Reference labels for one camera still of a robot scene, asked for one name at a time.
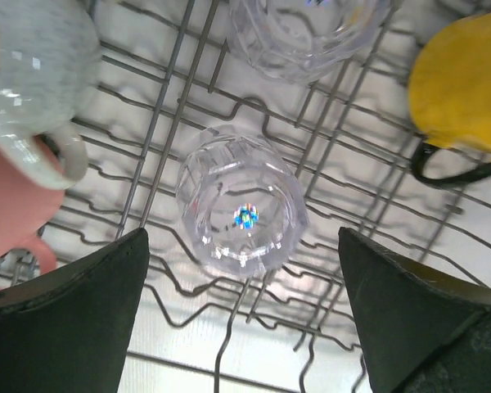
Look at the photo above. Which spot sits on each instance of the white speckled ceramic mug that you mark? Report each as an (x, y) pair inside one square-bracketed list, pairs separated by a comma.
[(49, 62)]

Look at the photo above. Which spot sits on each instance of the pink ceramic cup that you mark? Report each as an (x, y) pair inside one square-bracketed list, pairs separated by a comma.
[(25, 207)]

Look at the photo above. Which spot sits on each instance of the clear glass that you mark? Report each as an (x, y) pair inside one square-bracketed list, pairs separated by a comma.
[(301, 41), (240, 204)]

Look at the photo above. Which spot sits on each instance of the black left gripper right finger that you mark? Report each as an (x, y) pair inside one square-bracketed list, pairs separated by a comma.
[(421, 330)]

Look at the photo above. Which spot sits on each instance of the yellow mug black handle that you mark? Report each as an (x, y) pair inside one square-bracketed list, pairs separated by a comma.
[(449, 97)]

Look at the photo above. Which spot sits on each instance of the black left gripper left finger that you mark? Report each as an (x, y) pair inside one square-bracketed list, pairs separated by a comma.
[(69, 330)]

